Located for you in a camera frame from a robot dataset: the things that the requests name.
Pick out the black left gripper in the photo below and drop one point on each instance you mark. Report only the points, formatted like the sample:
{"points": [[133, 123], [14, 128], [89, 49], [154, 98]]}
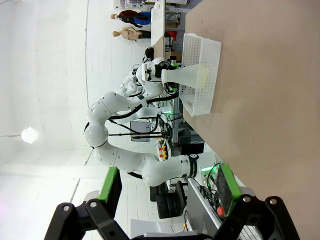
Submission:
{"points": [[158, 71]]}

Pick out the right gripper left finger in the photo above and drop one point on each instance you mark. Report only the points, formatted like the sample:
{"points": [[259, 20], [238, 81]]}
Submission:
{"points": [[75, 222]]}

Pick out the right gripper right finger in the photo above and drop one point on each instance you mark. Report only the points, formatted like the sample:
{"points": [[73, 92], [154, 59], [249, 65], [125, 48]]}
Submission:
{"points": [[262, 222]]}

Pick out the translucent plastic Erlenmeyer flask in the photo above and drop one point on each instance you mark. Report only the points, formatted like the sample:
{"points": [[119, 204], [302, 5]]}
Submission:
{"points": [[185, 75]]}

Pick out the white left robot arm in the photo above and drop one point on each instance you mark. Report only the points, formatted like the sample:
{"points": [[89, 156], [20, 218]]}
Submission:
{"points": [[112, 105]]}

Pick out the person with black hair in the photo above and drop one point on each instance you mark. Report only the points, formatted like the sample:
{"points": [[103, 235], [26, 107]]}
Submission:
{"points": [[149, 53]]}

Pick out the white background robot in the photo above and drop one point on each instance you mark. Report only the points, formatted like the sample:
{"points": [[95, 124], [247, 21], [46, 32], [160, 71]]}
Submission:
{"points": [[128, 85]]}

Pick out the red emergency stop button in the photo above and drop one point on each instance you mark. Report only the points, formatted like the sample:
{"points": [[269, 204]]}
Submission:
{"points": [[221, 211]]}

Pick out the white perforated plastic basket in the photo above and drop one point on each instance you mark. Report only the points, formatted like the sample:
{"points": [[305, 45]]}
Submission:
{"points": [[207, 100]]}

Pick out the white background desk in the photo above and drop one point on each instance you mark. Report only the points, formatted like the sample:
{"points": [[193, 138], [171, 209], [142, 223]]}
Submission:
{"points": [[158, 22]]}

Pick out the bare tan mannequin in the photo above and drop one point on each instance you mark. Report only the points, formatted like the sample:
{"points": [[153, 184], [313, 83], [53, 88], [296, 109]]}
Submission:
{"points": [[126, 33]]}

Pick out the black tripod rods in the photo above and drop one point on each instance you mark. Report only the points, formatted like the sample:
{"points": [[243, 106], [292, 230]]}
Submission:
{"points": [[135, 135]]}

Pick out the mannequin in red blue clothes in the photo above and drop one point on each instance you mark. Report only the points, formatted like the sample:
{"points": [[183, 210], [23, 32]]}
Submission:
{"points": [[132, 18]]}

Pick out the black box under table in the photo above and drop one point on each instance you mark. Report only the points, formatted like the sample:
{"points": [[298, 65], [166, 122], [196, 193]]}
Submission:
{"points": [[191, 148]]}

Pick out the yellow red button box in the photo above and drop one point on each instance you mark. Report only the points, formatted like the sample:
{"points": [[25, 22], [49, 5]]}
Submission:
{"points": [[163, 152]]}

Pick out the black office chair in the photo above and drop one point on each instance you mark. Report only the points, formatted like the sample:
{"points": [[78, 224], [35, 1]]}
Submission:
{"points": [[170, 202]]}

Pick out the round ceiling light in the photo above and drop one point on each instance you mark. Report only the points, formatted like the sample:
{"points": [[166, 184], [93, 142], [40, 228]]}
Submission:
{"points": [[28, 135]]}

